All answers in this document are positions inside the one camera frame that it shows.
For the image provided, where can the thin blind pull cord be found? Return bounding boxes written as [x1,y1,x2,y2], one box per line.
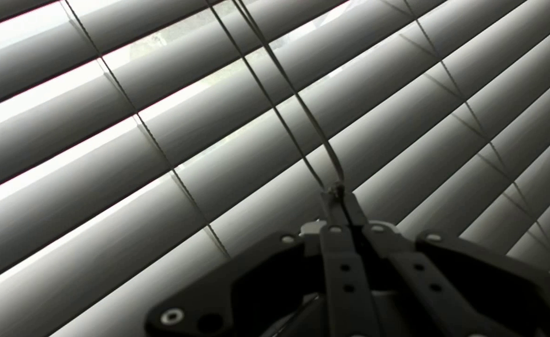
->
[203,0,351,196]

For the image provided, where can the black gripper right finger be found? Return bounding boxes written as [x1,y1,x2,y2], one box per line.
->
[340,185,550,337]

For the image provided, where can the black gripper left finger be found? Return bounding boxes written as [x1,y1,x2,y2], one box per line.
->
[142,181,383,337]

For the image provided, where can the white venetian window blinds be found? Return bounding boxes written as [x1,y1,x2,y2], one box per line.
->
[0,0,550,337]

